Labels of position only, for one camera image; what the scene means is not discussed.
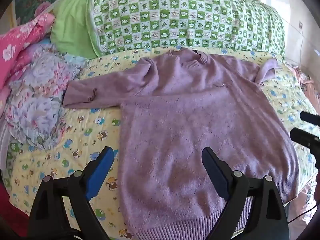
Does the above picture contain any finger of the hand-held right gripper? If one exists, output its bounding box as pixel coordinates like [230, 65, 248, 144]
[289, 127, 320, 168]
[299, 111, 320, 126]

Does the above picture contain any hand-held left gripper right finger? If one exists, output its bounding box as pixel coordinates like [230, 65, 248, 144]
[201, 147, 290, 240]

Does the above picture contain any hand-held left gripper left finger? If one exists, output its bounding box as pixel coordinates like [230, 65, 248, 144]
[27, 146, 115, 240]

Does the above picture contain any purple knit sweater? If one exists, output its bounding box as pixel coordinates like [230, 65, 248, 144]
[62, 47, 300, 235]

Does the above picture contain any pink cloth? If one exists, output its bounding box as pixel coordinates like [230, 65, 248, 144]
[285, 62, 320, 113]

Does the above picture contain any yellow cartoon bedsheet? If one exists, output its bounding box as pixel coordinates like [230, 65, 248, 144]
[5, 47, 320, 240]

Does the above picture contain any red cloth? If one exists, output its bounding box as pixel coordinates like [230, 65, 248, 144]
[0, 180, 31, 238]

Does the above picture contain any pale floral quilt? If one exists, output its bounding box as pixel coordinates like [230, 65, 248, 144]
[0, 38, 88, 151]

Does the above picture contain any pink floral quilt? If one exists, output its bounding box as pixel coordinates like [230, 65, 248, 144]
[0, 12, 56, 92]

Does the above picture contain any green checkered quilt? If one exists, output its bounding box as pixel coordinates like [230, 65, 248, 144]
[50, 0, 287, 58]

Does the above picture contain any black cable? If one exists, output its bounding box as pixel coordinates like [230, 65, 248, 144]
[287, 202, 316, 224]

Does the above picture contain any thin wall cable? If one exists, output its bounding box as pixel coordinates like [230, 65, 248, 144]
[299, 27, 306, 80]

